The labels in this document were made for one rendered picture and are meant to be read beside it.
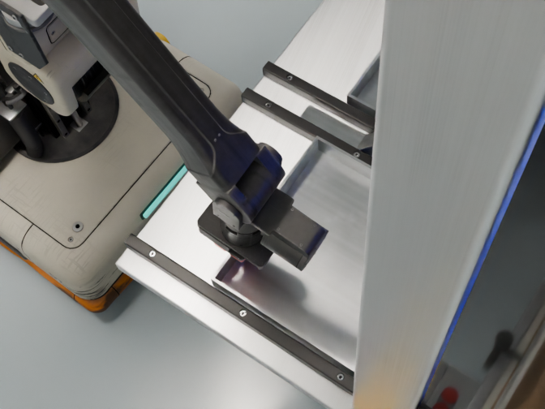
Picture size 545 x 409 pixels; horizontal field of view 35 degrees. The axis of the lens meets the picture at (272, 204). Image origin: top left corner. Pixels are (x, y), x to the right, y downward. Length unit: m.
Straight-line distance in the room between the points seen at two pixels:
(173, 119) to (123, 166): 1.17
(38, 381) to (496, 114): 1.91
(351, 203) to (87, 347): 1.08
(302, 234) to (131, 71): 0.28
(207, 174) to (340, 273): 0.37
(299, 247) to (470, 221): 0.56
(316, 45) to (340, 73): 0.06
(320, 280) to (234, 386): 0.91
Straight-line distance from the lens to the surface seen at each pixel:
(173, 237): 1.23
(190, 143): 0.85
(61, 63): 1.52
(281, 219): 0.95
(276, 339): 1.14
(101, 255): 1.93
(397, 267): 0.50
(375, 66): 1.32
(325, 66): 1.34
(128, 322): 2.14
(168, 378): 2.09
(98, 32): 0.77
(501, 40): 0.29
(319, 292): 1.18
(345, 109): 1.28
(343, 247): 1.20
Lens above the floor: 2.00
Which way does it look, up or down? 65 degrees down
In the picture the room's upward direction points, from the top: 9 degrees counter-clockwise
